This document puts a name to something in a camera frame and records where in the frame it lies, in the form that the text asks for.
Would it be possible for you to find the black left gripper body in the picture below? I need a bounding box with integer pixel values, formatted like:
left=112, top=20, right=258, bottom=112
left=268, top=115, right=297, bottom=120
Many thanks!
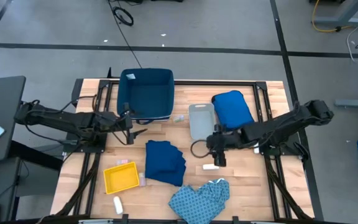
left=113, top=103, right=135, bottom=146

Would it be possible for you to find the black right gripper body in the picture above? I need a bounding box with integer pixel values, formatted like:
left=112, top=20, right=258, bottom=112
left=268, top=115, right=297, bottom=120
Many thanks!
left=206, top=124, right=231, bottom=153

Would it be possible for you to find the grey plastic bin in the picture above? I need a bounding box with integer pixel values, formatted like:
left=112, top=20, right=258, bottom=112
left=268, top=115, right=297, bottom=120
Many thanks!
left=188, top=103, right=216, bottom=141

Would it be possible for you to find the navy fabric basket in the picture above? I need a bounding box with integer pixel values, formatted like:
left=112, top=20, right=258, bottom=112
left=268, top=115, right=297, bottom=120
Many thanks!
left=116, top=67, right=175, bottom=125

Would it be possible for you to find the yellow plastic tray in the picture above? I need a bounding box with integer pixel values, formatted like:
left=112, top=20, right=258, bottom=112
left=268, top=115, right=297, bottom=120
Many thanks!
left=103, top=161, right=140, bottom=195

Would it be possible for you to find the blue patterned hospital gown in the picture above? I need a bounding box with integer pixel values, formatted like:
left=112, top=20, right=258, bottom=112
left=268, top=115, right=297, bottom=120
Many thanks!
left=168, top=177, right=231, bottom=224

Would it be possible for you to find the blue pillow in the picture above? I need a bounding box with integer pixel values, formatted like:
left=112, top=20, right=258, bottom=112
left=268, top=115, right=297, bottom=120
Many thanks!
left=211, top=90, right=255, bottom=131

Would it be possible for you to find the folded navy cloth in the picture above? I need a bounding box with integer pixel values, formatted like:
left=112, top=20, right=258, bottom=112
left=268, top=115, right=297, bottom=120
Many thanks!
left=144, top=139, right=187, bottom=187

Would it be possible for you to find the grey desk foot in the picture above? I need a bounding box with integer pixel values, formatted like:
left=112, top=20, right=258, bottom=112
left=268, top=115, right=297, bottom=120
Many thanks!
left=334, top=98, right=358, bottom=110

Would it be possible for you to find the black right arm cable loop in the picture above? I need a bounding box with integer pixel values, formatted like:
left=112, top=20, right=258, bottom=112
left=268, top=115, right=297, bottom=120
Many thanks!
left=190, top=139, right=213, bottom=159

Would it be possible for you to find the long black floor cable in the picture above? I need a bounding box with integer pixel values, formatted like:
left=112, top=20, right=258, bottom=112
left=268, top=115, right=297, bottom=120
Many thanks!
left=106, top=0, right=143, bottom=69

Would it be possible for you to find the coiled black cable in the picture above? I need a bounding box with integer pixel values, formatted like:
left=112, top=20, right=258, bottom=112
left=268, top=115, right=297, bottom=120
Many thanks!
left=112, top=6, right=135, bottom=27

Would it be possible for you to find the yellow floor cable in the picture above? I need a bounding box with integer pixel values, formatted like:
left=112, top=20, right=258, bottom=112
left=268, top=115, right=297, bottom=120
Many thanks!
left=311, top=0, right=358, bottom=34

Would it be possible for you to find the grey desk frame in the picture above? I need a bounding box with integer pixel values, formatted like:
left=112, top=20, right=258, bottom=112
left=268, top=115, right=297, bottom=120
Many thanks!
left=309, top=0, right=358, bottom=27

